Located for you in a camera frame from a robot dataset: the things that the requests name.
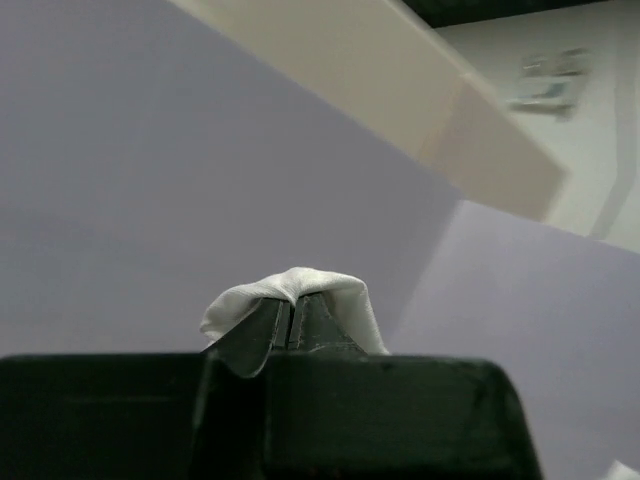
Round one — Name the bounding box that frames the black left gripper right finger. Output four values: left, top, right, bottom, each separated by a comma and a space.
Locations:
264, 294, 542, 479

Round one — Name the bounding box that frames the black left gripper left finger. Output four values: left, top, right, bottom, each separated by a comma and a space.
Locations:
1, 299, 292, 479

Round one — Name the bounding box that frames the white printed t-shirt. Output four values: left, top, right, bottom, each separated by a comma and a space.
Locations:
200, 267, 389, 355

